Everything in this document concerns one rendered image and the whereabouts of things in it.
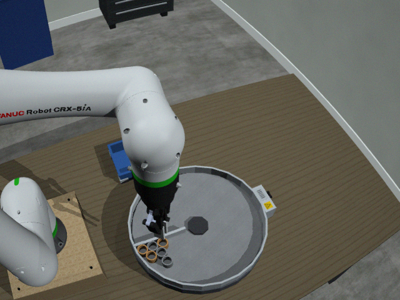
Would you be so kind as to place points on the bronze bushing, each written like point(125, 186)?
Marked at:
point(161, 240)
point(142, 247)
point(151, 253)

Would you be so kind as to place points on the blue square tray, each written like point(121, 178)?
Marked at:
point(121, 161)

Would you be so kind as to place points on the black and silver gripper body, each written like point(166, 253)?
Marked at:
point(155, 206)

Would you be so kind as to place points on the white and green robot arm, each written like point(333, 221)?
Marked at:
point(150, 130)

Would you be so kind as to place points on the grey metal bushing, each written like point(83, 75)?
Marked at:
point(152, 243)
point(161, 249)
point(167, 265)

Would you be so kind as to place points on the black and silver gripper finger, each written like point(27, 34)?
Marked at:
point(155, 223)
point(165, 218)

